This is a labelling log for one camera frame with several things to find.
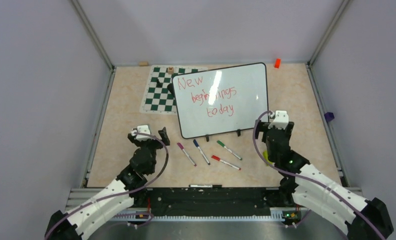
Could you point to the wooden cork piece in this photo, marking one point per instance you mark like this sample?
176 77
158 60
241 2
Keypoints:
143 63

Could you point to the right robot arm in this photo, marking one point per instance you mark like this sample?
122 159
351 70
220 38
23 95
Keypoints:
357 217

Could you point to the orange block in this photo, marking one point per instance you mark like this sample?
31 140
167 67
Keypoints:
277 63

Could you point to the green white chess mat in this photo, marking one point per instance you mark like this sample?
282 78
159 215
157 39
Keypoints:
157 99

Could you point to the wooden chess piece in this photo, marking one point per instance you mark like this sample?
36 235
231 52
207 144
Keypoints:
170 70

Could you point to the blue capped marker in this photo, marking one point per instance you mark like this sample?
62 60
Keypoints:
201 152

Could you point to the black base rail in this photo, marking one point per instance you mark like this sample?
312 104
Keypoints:
218 201

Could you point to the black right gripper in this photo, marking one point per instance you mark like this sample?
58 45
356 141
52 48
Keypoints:
262 126

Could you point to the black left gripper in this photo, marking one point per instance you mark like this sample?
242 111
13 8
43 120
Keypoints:
139 143

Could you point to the green capped marker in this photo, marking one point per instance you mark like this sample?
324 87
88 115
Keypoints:
229 150

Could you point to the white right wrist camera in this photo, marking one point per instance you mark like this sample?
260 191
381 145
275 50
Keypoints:
279 119

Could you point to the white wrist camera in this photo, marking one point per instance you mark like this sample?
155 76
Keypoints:
141 132
279 119

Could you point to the pink capped marker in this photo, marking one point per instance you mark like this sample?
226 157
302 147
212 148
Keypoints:
186 154

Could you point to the black sparkly microphone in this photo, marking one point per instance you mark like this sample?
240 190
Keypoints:
170 88

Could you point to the marker on base rail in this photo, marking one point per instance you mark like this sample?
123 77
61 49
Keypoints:
205 186

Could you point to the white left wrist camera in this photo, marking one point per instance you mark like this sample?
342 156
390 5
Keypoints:
141 132

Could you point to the white whiteboard black frame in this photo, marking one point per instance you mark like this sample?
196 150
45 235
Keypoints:
221 100

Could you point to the red marker pen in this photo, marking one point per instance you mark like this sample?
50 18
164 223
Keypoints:
225 162

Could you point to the green lego brick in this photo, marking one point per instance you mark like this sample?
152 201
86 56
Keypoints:
266 158

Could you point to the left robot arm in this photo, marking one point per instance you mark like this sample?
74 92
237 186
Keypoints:
81 222

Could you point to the purple block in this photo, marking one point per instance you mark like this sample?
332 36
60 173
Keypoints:
329 116

